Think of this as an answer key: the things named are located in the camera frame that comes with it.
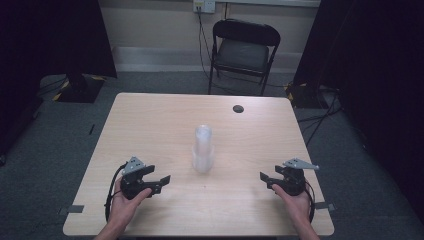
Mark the black stand base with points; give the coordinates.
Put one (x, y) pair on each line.
(305, 96)
(80, 91)

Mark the stack of clear plastic cups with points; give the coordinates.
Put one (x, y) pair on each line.
(202, 153)

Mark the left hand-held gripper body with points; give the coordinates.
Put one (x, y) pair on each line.
(130, 186)

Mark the black folding chair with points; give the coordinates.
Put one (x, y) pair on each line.
(241, 55)

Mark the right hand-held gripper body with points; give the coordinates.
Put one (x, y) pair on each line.
(293, 181)

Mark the person's right hand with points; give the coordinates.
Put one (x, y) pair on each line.
(298, 208)

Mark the person's left hand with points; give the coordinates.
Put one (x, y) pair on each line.
(121, 210)

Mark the grey tape strip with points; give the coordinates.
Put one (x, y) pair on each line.
(325, 206)
(75, 209)

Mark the dark curtain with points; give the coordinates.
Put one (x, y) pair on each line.
(40, 36)
(376, 66)

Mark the white wall power outlet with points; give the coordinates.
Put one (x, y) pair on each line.
(204, 5)

